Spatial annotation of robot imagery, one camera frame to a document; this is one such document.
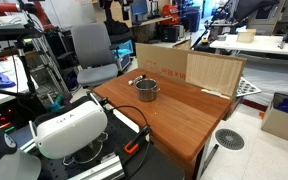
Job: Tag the cardboard box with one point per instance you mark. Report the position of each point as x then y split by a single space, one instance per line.
280 126

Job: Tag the black cloth cover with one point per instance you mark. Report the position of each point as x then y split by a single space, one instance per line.
254 8

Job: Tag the blue glove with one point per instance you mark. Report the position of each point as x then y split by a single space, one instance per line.
2 80

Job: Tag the brown cardboard panel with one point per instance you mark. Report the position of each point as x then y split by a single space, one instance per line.
164 61

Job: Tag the black tripod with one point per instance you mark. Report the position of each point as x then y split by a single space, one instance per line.
25 70

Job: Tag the red machine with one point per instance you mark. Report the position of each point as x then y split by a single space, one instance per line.
169 11

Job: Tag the small silver roll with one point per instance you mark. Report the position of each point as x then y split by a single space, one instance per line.
221 37

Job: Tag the white VR headset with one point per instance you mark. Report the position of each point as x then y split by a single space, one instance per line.
70 128

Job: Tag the red robot arm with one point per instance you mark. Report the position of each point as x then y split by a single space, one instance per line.
14 8

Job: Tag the white strip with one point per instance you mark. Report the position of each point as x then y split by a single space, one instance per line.
215 94

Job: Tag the black marker with white ends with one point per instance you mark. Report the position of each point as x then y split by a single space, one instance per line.
136 79

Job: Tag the white perforated tray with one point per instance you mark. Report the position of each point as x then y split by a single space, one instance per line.
247 87

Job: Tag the round floor drain grate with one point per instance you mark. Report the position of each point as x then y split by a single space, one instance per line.
229 139

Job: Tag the orange and black tool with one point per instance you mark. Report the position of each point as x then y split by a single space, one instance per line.
134 144

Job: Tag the grey office chair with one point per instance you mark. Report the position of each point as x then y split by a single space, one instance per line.
94 53

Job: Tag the small wooden box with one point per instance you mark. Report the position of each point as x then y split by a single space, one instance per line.
246 35

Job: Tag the aluminium rail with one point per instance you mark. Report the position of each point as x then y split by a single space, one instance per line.
97 170

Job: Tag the teal equipment case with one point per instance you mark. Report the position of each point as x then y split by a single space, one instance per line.
124 56

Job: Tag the black equipment box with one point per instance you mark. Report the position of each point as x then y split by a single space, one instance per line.
169 33

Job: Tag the white table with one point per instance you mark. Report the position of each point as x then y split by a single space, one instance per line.
260 44

